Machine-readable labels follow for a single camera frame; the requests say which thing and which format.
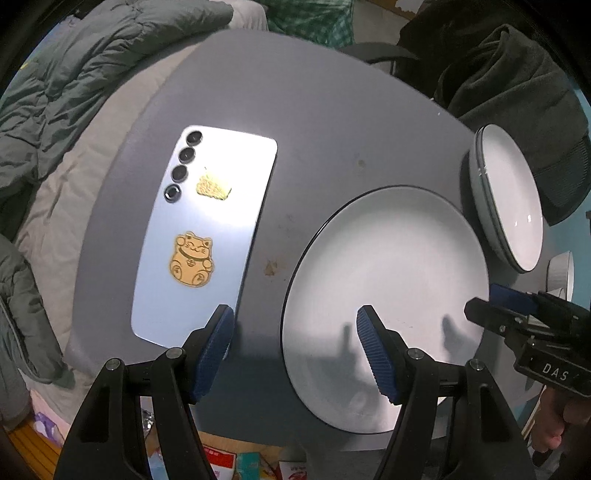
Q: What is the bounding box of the stack of white plates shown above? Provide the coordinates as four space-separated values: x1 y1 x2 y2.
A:
475 124 544 273

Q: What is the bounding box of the grey-green padded jacket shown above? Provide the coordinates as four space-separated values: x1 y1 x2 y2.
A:
0 235 75 430

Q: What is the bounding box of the red printed packet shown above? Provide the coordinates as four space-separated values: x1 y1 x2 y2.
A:
279 459 308 480

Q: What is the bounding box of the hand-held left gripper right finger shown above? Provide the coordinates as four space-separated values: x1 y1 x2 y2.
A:
357 305 539 480

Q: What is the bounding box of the black mesh office chair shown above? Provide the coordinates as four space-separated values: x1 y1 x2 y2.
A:
339 18 591 227

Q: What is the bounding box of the white plate with black rim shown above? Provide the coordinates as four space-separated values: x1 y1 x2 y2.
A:
280 185 490 435
468 131 522 274

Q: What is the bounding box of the green patterned cloth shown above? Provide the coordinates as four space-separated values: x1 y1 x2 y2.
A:
263 0 356 47

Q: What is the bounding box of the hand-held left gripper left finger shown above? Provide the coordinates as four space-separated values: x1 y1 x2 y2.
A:
55 305 235 480

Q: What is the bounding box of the white bowl with dark rim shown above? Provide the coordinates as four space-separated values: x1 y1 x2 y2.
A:
546 251 575 301

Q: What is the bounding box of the red and white packet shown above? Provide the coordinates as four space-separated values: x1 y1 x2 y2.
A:
201 443 236 480

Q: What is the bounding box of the purple patterned packet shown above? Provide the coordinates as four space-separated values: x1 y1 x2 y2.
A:
30 408 65 446

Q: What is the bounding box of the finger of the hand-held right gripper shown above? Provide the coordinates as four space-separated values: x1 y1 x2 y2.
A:
464 298 532 340
489 282 591 326

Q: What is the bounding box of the light blue smartphone with stickers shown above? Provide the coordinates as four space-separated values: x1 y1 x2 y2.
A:
130 126 279 350

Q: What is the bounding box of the person's right hand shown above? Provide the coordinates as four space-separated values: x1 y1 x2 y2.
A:
529 388 578 468

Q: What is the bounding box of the teal packet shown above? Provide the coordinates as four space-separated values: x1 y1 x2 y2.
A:
235 452 264 480

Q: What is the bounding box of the dark grey fleece garment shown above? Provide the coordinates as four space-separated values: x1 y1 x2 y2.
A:
434 23 585 144

